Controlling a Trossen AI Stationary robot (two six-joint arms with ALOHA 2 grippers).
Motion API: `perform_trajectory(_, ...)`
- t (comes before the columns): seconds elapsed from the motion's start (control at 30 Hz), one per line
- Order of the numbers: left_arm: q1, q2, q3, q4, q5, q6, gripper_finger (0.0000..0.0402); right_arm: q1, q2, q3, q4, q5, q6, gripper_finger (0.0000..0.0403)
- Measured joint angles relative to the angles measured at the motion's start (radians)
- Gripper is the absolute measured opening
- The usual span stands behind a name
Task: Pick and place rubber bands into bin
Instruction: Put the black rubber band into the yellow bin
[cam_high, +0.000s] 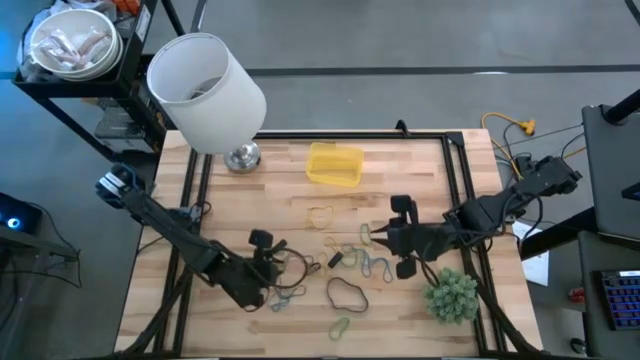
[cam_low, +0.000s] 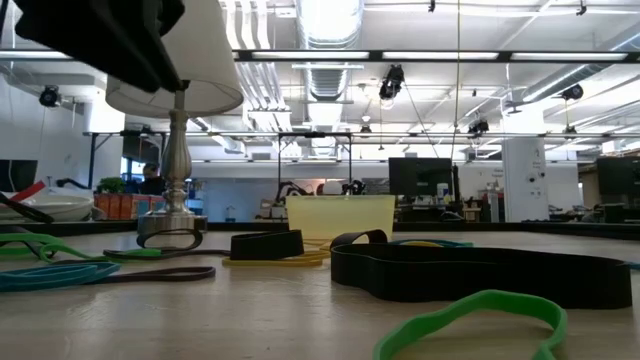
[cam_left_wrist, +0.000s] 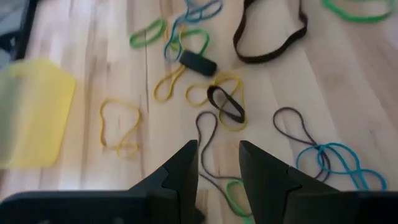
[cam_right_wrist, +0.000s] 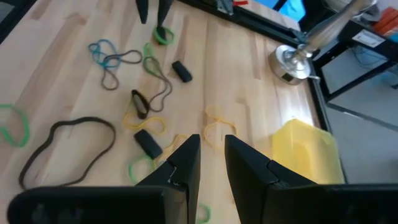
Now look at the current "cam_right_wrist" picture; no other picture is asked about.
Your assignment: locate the teal rubber band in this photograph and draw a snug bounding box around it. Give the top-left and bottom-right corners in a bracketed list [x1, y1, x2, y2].
[88, 39, 122, 70]

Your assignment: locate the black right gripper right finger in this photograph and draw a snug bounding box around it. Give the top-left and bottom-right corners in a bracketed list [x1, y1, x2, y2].
[224, 134, 398, 224]

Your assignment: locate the white paper label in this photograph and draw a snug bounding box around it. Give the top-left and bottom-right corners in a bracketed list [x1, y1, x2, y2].
[352, 29, 386, 49]

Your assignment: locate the large dark brown rubber band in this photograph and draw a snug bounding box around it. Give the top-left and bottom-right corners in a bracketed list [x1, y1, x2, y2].
[18, 116, 117, 190]

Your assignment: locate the orange box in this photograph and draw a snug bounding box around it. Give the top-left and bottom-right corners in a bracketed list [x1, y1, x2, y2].
[372, 6, 398, 35]

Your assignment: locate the thin yellow rubber band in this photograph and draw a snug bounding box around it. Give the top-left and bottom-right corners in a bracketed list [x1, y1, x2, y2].
[203, 105, 238, 149]
[154, 133, 189, 170]

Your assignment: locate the black metal utility cart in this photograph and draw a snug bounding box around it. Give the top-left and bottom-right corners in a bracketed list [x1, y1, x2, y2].
[300, 0, 398, 133]

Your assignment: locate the silver lamp white shade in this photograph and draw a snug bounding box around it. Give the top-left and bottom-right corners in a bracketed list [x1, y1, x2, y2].
[268, 0, 379, 86]

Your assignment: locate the thin grey rubber band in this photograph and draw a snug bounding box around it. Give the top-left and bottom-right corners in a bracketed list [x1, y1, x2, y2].
[142, 57, 174, 113]

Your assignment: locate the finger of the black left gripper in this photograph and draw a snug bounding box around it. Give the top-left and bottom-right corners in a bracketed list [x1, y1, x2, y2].
[156, 0, 174, 40]
[135, 0, 149, 25]

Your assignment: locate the small black block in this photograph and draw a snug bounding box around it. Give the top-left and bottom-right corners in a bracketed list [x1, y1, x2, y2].
[171, 60, 193, 83]

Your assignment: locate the yellow translucent plastic bin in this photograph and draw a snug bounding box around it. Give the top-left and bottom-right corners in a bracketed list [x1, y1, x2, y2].
[271, 118, 346, 185]

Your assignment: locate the thin dark brown rubber band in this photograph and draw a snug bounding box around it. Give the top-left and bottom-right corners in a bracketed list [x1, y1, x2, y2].
[101, 49, 143, 91]

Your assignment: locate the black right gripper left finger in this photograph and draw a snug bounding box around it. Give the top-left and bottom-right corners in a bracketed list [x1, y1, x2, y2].
[6, 133, 201, 224]

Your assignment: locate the thin green rubber band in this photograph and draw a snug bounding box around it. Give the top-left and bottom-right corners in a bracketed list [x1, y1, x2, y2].
[142, 42, 156, 63]

